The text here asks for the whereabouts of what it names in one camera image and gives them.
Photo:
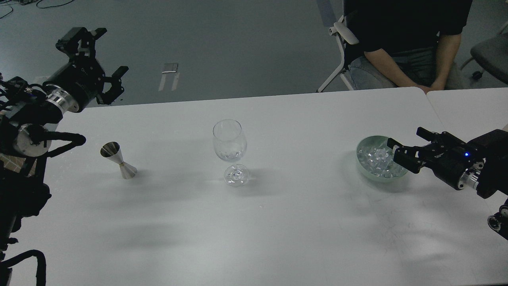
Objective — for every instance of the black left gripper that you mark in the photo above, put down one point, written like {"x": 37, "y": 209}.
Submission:
{"x": 82, "y": 77}

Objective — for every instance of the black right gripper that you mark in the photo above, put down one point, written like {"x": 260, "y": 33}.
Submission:
{"x": 454, "y": 162}

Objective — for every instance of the clear ice cubes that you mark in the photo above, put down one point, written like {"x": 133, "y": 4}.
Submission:
{"x": 378, "y": 161}

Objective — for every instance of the steel double jigger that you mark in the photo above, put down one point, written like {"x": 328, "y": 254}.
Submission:
{"x": 112, "y": 152}

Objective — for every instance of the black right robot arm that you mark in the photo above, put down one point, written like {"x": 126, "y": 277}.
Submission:
{"x": 493, "y": 177}

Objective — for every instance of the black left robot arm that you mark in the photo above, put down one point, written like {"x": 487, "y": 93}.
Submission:
{"x": 26, "y": 112}

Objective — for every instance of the clear wine glass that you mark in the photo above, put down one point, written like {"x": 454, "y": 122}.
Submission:
{"x": 230, "y": 146}

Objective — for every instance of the green bowl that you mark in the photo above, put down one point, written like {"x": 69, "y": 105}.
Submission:
{"x": 375, "y": 140}

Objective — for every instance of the seated person in black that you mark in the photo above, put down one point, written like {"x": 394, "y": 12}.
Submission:
{"x": 407, "y": 43}

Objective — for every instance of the grey office chair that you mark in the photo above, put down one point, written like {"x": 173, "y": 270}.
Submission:
{"x": 492, "y": 56}

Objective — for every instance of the beige checkered cushion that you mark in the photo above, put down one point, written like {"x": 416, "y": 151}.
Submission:
{"x": 12, "y": 163}

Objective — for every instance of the white office chair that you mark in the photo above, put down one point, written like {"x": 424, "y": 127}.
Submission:
{"x": 344, "y": 37}

